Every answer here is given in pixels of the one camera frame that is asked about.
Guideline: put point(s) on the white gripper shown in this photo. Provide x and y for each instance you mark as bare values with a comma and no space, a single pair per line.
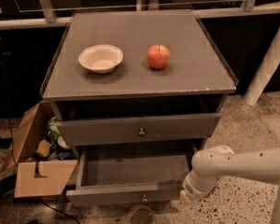
193,188

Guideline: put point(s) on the grey drawer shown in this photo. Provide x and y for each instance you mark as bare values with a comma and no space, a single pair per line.
137,129
132,173

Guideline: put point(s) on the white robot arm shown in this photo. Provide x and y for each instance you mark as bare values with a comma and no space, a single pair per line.
210,164

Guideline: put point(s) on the grey top drawer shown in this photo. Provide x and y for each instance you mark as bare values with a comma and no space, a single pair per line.
137,129

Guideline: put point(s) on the grey wooden drawer cabinet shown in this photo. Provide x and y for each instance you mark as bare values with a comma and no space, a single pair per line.
195,81

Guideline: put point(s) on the red apple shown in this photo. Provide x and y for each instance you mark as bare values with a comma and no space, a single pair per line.
158,56

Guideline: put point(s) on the white cup in box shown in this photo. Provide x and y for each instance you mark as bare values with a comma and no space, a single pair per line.
62,144

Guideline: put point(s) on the green plastic bag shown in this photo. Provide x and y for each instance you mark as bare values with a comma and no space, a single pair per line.
54,133

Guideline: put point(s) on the yellow sponge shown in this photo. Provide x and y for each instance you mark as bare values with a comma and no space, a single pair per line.
43,148

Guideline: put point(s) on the white paper bowl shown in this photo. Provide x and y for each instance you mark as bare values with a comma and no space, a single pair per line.
100,59

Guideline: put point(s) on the brown cardboard box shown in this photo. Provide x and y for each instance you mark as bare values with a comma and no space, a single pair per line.
36,177

